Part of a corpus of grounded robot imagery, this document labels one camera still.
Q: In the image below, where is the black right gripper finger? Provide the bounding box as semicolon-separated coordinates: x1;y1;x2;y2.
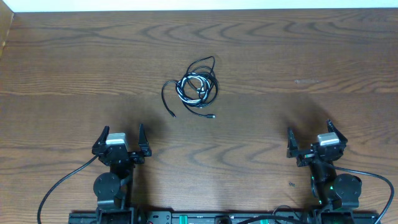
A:
326;119;348;144
287;128;299;158

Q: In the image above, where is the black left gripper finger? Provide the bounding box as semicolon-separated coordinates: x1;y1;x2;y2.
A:
93;126;109;152
138;124;152;157

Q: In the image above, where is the black USB cable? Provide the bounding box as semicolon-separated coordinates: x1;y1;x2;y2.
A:
161;55;219;119

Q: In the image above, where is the white USB cable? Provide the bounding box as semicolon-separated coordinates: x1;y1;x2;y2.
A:
175;72;210;105

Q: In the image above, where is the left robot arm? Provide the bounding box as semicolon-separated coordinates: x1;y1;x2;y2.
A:
91;124;152;224

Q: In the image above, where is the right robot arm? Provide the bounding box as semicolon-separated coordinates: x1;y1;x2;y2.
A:
287;120;362;223

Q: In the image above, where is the cardboard box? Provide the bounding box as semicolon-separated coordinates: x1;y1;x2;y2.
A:
0;0;14;56

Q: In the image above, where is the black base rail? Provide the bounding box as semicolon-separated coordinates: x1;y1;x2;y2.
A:
68;211;377;224

